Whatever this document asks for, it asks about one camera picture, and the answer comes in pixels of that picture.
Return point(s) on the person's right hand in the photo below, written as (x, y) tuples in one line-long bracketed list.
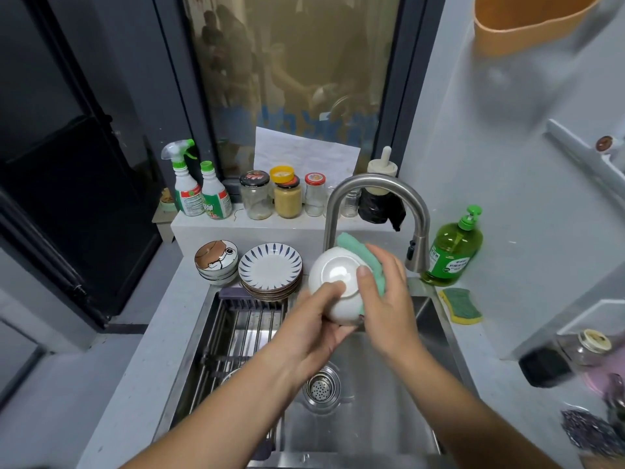
[(390, 317)]

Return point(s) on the person's left hand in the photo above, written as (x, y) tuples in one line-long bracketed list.
[(300, 332)]

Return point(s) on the person's left thumb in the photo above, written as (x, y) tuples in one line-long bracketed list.
[(323, 296)]

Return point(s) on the person's right thumb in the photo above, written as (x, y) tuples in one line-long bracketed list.
[(368, 290)]

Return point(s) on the white ceramic bowl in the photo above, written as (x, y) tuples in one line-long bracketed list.
[(337, 273)]

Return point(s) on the green dish cloth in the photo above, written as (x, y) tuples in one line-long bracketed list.
[(359, 249)]

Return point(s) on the person's left forearm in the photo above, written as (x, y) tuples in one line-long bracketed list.
[(219, 415)]

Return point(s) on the person's right forearm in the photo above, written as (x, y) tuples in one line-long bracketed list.
[(464, 424)]

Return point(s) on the stack of blue-striped plates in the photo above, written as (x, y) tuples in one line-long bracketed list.
[(268, 266)]

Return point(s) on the black plastic bag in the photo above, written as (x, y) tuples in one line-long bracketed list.
[(378, 209)]

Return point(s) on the small clear glass jar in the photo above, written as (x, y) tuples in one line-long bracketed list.
[(350, 204)]

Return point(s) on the green dish soap pump bottle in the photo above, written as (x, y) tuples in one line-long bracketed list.
[(451, 253)]

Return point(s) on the metal drain strainer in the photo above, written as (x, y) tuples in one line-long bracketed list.
[(321, 388)]

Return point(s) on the yellow green scrub sponge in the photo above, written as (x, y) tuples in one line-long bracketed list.
[(461, 305)]

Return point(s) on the metal sink drying rack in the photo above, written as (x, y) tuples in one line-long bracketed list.
[(234, 336)]

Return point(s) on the jar of tan paste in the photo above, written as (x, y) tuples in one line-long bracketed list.
[(288, 202)]

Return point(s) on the glass jar red lid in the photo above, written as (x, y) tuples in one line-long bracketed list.
[(315, 195)]

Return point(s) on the white bowl with blue rim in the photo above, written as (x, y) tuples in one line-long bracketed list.
[(217, 279)]

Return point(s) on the steel curved faucet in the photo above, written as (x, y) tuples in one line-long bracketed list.
[(376, 180)]

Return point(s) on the brown cartoon print bowl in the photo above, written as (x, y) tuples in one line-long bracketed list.
[(215, 256)]

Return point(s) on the glass jar black lid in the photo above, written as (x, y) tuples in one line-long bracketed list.
[(255, 197)]

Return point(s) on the cream capped bottle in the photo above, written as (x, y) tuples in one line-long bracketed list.
[(382, 168)]

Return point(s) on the stainless steel sink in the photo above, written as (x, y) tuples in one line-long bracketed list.
[(381, 424)]

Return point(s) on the white paper sheet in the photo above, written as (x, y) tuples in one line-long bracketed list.
[(305, 153)]

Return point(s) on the white bottle green cap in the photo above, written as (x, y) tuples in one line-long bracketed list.
[(216, 197)]

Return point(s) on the white spray bottle green trigger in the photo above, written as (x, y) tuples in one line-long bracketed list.
[(188, 195)]

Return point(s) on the black box-shaped object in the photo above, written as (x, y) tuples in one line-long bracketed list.
[(544, 367)]

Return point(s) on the glass bottle cream cap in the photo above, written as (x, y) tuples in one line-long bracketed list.
[(588, 344)]

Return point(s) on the dark framed window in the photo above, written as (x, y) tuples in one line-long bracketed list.
[(293, 68)]

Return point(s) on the pink plastic object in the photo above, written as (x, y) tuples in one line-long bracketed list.
[(608, 376)]

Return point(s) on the steel wool scrubber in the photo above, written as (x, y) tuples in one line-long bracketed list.
[(588, 432)]

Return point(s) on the brown round hook knob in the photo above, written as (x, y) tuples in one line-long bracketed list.
[(604, 144)]

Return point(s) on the dark glass door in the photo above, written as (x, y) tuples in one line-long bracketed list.
[(63, 190)]

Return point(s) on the orange plastic container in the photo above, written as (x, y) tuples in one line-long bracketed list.
[(527, 29)]

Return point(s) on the white wall rail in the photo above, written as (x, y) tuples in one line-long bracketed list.
[(581, 153)]

